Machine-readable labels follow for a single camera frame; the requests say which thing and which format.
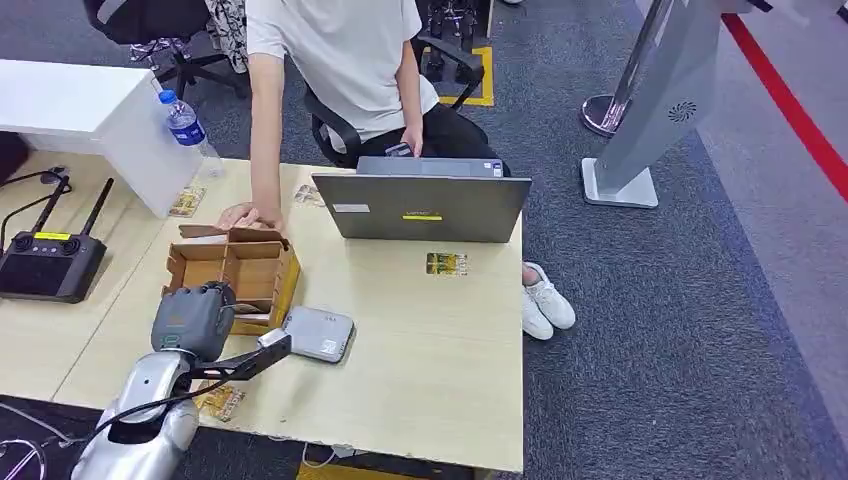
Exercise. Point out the yellow green printed card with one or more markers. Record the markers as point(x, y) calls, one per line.
point(446, 264)

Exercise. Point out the silver kiosk stand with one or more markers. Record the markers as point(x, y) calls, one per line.
point(662, 99)

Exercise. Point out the black remote controller with antennas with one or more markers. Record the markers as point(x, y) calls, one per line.
point(50, 268)

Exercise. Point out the black office chair chrome base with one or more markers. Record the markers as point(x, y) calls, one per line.
point(146, 16)

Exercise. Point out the person in background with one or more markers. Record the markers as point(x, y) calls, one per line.
point(228, 33)

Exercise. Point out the pale printed card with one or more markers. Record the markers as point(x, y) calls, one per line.
point(308, 195)

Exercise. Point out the person's left hand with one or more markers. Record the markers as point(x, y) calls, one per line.
point(414, 136)

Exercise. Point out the seated person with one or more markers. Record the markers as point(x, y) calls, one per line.
point(344, 60)

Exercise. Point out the grey laptop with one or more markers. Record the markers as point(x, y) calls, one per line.
point(424, 208)

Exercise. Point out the white cabinet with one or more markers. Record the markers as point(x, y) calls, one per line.
point(66, 99)

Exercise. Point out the yellow floor tape strip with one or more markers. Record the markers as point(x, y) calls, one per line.
point(351, 474)

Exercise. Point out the dark smartphone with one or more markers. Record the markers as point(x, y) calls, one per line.
point(397, 150)

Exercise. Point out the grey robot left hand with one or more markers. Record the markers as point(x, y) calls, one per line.
point(195, 321)

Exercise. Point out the clear water bottle blue label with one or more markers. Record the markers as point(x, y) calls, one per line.
point(185, 129)

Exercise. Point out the person's white shoe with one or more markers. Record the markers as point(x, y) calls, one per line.
point(535, 321)
point(553, 301)

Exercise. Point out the person's right hand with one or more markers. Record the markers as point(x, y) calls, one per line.
point(255, 215)

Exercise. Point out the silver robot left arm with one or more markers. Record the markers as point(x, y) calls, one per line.
point(146, 397)

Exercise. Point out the chrome stanchion post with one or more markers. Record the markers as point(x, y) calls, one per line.
point(603, 112)

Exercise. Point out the grey card reader device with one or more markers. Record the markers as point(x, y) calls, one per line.
point(321, 334)

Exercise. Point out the black office chair with armrests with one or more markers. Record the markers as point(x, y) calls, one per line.
point(331, 129)

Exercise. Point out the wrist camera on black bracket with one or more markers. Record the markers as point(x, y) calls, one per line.
point(245, 364)

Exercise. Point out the wooden card box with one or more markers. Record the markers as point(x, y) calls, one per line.
point(258, 268)

